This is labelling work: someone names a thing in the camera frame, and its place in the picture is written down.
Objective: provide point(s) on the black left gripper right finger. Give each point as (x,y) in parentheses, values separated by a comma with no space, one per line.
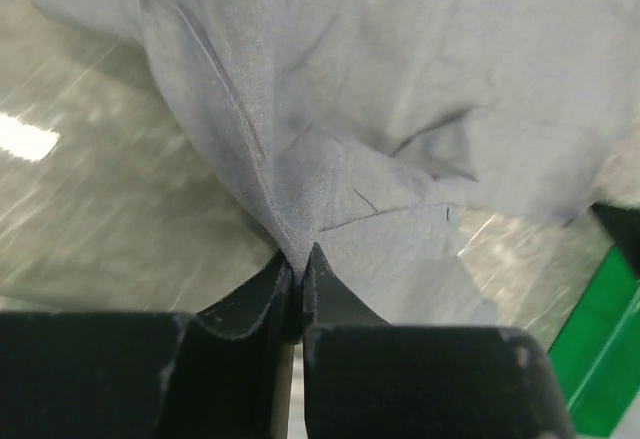
(366,378)

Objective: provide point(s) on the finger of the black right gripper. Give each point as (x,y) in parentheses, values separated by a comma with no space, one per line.
(623,226)

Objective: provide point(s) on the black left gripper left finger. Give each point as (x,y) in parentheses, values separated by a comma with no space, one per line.
(224,372)

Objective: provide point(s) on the grey long sleeve shirt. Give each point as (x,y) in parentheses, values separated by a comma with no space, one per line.
(367,126)

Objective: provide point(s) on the green plastic tray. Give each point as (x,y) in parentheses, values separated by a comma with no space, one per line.
(596,354)

